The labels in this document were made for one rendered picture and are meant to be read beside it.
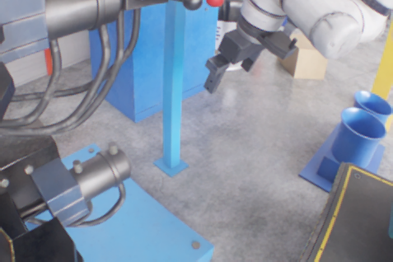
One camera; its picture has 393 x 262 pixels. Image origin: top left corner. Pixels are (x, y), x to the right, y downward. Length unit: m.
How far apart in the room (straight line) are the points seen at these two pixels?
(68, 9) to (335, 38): 0.46
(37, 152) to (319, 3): 0.72
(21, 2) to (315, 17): 0.47
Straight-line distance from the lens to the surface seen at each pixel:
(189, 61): 1.99
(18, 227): 0.74
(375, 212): 1.17
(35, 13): 0.52
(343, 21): 0.44
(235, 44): 0.56
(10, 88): 0.40
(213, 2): 0.55
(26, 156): 0.79
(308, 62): 2.70
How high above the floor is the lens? 1.08
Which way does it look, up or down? 33 degrees down
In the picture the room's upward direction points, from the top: 4 degrees clockwise
